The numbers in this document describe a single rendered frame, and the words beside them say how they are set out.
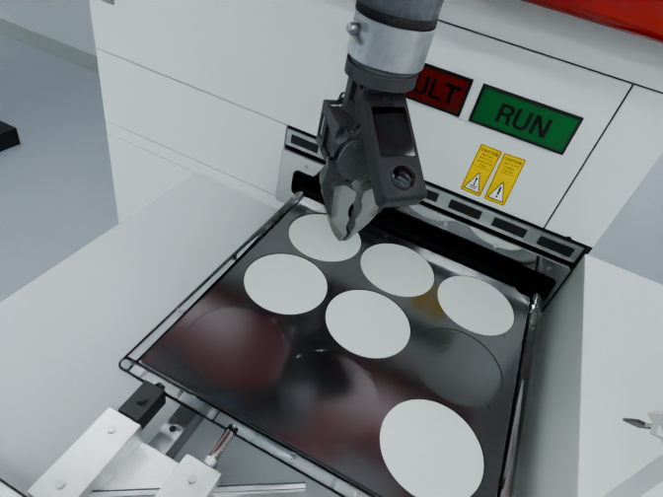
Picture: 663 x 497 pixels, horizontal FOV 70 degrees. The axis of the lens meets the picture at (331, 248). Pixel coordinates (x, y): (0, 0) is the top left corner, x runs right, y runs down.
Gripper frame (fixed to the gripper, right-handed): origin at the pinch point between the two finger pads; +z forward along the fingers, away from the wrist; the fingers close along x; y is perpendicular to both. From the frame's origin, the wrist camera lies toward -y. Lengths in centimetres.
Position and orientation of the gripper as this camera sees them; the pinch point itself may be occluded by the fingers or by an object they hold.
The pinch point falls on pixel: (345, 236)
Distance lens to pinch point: 56.8
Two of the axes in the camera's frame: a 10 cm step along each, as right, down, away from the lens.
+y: -2.7, -6.7, 6.9
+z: -1.9, 7.4, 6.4
